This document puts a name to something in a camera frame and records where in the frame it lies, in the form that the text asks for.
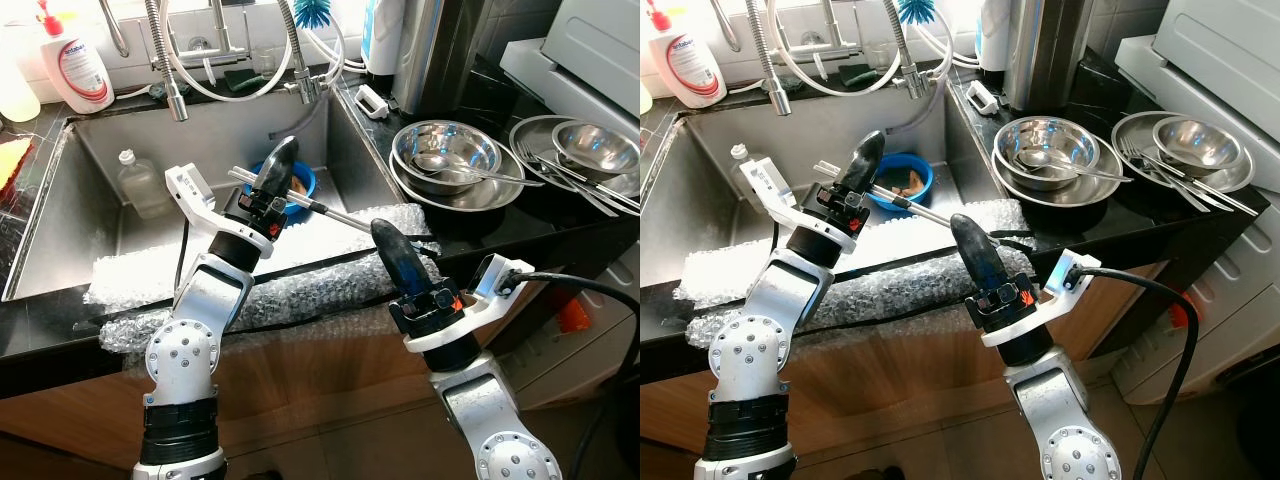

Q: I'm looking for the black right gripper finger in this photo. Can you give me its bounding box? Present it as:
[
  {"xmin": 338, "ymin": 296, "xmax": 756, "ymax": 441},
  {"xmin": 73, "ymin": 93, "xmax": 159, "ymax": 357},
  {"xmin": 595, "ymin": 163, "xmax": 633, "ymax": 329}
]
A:
[
  {"xmin": 372, "ymin": 218, "xmax": 419, "ymax": 301},
  {"xmin": 965, "ymin": 217, "xmax": 1009, "ymax": 295},
  {"xmin": 388, "ymin": 222, "xmax": 433, "ymax": 299},
  {"xmin": 949, "ymin": 213, "xmax": 995, "ymax": 297}
]

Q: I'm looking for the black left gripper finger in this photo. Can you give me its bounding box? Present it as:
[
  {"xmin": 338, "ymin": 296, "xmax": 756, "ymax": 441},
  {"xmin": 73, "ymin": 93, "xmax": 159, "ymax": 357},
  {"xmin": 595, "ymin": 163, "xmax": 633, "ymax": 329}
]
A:
[
  {"xmin": 846, "ymin": 131, "xmax": 873, "ymax": 193},
  {"xmin": 861, "ymin": 130, "xmax": 887, "ymax": 198},
  {"xmin": 272, "ymin": 136, "xmax": 300, "ymax": 204},
  {"xmin": 257, "ymin": 137, "xmax": 285, "ymax": 198}
]

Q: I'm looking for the steel chopstick white end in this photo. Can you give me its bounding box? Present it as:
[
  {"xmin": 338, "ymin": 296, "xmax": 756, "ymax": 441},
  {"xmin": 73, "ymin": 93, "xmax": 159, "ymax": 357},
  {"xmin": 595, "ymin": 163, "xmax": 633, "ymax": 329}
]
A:
[
  {"xmin": 812, "ymin": 160, "xmax": 961, "ymax": 223},
  {"xmin": 816, "ymin": 166, "xmax": 988, "ymax": 229},
  {"xmin": 232, "ymin": 172, "xmax": 403, "ymax": 234},
  {"xmin": 227, "ymin": 165, "xmax": 376, "ymax": 229}
]

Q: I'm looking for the steel bowl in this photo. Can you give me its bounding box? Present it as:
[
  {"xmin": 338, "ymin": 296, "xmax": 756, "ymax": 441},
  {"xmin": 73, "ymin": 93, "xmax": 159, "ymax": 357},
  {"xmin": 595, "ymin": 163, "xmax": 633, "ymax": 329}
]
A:
[
  {"xmin": 993, "ymin": 116, "xmax": 1101, "ymax": 191},
  {"xmin": 392, "ymin": 120, "xmax": 502, "ymax": 197},
  {"xmin": 551, "ymin": 120, "xmax": 641, "ymax": 184},
  {"xmin": 1152, "ymin": 115, "xmax": 1244, "ymax": 178}
]

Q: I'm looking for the blue plastic bowl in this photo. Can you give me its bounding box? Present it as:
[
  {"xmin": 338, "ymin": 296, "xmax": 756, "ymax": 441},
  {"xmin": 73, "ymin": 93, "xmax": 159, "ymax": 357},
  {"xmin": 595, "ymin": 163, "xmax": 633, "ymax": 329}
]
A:
[
  {"xmin": 250, "ymin": 160, "xmax": 317, "ymax": 206},
  {"xmin": 868, "ymin": 152, "xmax": 934, "ymax": 209}
]

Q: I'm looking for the stainless steel sink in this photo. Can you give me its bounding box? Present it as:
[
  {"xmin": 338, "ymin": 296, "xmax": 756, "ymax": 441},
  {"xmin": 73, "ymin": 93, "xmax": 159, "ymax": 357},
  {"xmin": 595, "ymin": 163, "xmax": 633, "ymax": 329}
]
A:
[
  {"xmin": 655, "ymin": 85, "xmax": 1031, "ymax": 286},
  {"xmin": 3, "ymin": 85, "xmax": 421, "ymax": 303}
]

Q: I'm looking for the clear bubble wrap sheet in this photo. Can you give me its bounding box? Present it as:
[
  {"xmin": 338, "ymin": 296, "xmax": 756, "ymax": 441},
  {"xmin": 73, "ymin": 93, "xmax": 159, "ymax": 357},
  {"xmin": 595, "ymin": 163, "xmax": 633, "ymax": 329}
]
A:
[
  {"xmin": 672, "ymin": 198, "xmax": 1041, "ymax": 346},
  {"xmin": 83, "ymin": 203, "xmax": 446, "ymax": 356}
]

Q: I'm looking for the wide steel dish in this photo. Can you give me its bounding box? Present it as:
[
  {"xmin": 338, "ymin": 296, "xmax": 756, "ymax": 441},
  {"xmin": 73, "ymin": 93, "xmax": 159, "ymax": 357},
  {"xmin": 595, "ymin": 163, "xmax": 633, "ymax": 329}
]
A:
[
  {"xmin": 508, "ymin": 115, "xmax": 641, "ymax": 196},
  {"xmin": 388, "ymin": 122, "xmax": 528, "ymax": 214},
  {"xmin": 1110, "ymin": 110, "xmax": 1256, "ymax": 194},
  {"xmin": 990, "ymin": 118, "xmax": 1126, "ymax": 208}
]

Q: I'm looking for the steel spoon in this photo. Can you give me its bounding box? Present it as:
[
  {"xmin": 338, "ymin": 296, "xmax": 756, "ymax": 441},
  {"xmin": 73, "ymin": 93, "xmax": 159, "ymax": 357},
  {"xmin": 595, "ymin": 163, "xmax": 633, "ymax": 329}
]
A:
[
  {"xmin": 1015, "ymin": 147, "xmax": 1133, "ymax": 184},
  {"xmin": 412, "ymin": 150, "xmax": 546, "ymax": 189}
]

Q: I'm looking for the small white plastic clip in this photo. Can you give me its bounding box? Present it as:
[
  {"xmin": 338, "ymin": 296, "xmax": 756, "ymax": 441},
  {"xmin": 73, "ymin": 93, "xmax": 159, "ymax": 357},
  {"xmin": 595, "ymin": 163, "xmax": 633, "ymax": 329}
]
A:
[
  {"xmin": 355, "ymin": 84, "xmax": 391, "ymax": 121},
  {"xmin": 965, "ymin": 80, "xmax": 1001, "ymax": 116}
]

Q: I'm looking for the clear glass bottle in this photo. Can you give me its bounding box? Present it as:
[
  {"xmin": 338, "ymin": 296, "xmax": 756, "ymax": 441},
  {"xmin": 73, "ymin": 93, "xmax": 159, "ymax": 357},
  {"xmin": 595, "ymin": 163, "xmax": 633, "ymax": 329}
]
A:
[
  {"xmin": 728, "ymin": 143, "xmax": 776, "ymax": 206},
  {"xmin": 117, "ymin": 150, "xmax": 173, "ymax": 221}
]

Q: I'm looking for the wooden cabinet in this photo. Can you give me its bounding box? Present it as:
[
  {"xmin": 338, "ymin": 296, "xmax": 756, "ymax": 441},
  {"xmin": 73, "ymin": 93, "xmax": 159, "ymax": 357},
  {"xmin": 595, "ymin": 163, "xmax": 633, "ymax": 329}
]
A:
[
  {"xmin": 640, "ymin": 260, "xmax": 1171, "ymax": 471},
  {"xmin": 0, "ymin": 265, "xmax": 561, "ymax": 471}
]

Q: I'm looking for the steel gooseneck faucet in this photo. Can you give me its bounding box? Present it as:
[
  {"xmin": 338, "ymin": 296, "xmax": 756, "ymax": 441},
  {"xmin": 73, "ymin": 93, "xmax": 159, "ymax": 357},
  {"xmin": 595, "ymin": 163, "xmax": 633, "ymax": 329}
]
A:
[
  {"xmin": 880, "ymin": 0, "xmax": 931, "ymax": 101},
  {"xmin": 278, "ymin": 0, "xmax": 323, "ymax": 106}
]

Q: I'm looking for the white ribbed appliance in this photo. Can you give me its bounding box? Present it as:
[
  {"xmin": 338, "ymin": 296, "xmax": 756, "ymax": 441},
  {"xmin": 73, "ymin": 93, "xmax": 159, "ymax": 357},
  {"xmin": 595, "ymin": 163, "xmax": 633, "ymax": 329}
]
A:
[
  {"xmin": 510, "ymin": 230, "xmax": 641, "ymax": 411},
  {"xmin": 1110, "ymin": 200, "xmax": 1280, "ymax": 406}
]

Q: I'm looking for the flexible steel sprayer faucet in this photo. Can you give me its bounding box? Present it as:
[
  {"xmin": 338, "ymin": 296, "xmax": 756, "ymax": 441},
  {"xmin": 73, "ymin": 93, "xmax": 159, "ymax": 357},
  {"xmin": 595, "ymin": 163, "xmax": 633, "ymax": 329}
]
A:
[
  {"xmin": 143, "ymin": 0, "xmax": 191, "ymax": 123},
  {"xmin": 755, "ymin": 0, "xmax": 801, "ymax": 119}
]

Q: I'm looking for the white filter canister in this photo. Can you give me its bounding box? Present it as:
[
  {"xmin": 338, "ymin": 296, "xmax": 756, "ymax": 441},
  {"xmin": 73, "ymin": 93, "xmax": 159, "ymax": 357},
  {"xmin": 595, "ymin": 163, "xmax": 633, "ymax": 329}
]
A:
[
  {"xmin": 975, "ymin": 0, "xmax": 1013, "ymax": 73},
  {"xmin": 360, "ymin": 0, "xmax": 406, "ymax": 78}
]

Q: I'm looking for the steel fork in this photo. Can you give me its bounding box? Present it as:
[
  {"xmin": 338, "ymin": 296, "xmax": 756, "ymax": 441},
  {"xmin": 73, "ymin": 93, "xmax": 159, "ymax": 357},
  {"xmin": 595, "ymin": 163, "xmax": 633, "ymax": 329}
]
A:
[
  {"xmin": 515, "ymin": 140, "xmax": 623, "ymax": 217},
  {"xmin": 1135, "ymin": 145, "xmax": 1259, "ymax": 216},
  {"xmin": 530, "ymin": 148, "xmax": 641, "ymax": 213},
  {"xmin": 1118, "ymin": 137, "xmax": 1206, "ymax": 214}
]

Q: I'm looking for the tall steel cylinder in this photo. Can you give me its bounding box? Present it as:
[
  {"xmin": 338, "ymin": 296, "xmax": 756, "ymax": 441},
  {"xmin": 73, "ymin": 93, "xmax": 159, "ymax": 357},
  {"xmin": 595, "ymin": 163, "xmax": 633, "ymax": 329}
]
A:
[
  {"xmin": 392, "ymin": 0, "xmax": 481, "ymax": 116},
  {"xmin": 1005, "ymin": 0, "xmax": 1091, "ymax": 113}
]

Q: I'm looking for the white soap bottle red pump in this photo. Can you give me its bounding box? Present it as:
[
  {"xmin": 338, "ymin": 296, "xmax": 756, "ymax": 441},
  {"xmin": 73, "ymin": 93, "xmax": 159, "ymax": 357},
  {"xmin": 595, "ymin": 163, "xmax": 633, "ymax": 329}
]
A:
[
  {"xmin": 645, "ymin": 0, "xmax": 728, "ymax": 109},
  {"xmin": 38, "ymin": 0, "xmax": 116, "ymax": 114}
]

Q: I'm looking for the orange cleaning cloth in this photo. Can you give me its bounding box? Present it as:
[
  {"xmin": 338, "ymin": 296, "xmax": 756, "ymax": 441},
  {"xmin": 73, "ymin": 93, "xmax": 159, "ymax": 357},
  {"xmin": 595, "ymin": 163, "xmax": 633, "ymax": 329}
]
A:
[{"xmin": 0, "ymin": 138, "xmax": 33, "ymax": 191}]

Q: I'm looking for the light grey appliance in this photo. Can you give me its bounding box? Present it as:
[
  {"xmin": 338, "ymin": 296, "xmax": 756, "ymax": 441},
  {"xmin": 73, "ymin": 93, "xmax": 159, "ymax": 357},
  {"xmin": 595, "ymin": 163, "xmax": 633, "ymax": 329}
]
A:
[
  {"xmin": 1115, "ymin": 0, "xmax": 1280, "ymax": 181},
  {"xmin": 498, "ymin": 0, "xmax": 641, "ymax": 136}
]

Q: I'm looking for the clear drain hose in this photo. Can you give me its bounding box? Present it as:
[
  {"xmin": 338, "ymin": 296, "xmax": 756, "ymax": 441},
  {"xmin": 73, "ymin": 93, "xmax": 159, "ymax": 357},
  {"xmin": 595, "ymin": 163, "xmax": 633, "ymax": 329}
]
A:
[
  {"xmin": 905, "ymin": 90, "xmax": 946, "ymax": 131},
  {"xmin": 300, "ymin": 95, "xmax": 341, "ymax": 141}
]

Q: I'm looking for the white flexible hose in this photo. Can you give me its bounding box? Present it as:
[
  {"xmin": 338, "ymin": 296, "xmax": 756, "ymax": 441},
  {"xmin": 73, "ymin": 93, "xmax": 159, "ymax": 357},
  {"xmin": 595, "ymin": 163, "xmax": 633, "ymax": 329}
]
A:
[
  {"xmin": 775, "ymin": 30, "xmax": 906, "ymax": 99},
  {"xmin": 300, "ymin": 25, "xmax": 373, "ymax": 96},
  {"xmin": 165, "ymin": 35, "xmax": 301, "ymax": 103},
  {"xmin": 905, "ymin": 20, "xmax": 986, "ymax": 91}
]

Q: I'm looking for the steel wall mixer tap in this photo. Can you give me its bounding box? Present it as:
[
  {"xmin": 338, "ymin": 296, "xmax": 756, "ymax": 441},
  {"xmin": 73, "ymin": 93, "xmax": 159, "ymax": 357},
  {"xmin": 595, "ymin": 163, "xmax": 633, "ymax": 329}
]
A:
[
  {"xmin": 775, "ymin": 0, "xmax": 871, "ymax": 66},
  {"xmin": 165, "ymin": 0, "xmax": 263, "ymax": 73}
]

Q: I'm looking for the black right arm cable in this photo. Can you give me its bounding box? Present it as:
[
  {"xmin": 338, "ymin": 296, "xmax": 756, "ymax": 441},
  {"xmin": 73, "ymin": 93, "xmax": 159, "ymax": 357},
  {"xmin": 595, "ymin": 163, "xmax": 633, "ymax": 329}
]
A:
[
  {"xmin": 1070, "ymin": 262, "xmax": 1201, "ymax": 480},
  {"xmin": 505, "ymin": 268, "xmax": 641, "ymax": 480}
]

